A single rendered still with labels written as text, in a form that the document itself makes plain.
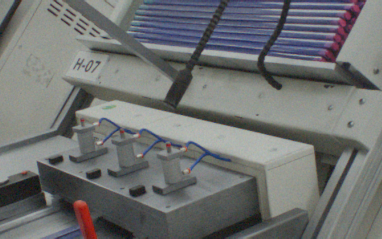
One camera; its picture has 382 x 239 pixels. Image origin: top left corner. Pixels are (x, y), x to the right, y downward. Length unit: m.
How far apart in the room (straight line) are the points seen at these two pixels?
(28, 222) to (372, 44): 0.51
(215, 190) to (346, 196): 0.15
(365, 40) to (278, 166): 0.18
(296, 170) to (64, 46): 1.49
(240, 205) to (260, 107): 0.18
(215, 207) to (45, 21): 1.49
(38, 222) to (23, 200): 0.06
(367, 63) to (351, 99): 0.05
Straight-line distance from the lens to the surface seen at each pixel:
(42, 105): 2.39
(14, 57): 2.34
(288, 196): 1.00
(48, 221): 1.13
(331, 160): 1.09
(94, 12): 1.16
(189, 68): 0.93
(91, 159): 1.16
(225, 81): 1.19
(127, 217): 1.00
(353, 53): 0.99
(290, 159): 0.99
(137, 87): 1.36
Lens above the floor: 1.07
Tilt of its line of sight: 11 degrees up
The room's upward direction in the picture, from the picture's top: 28 degrees clockwise
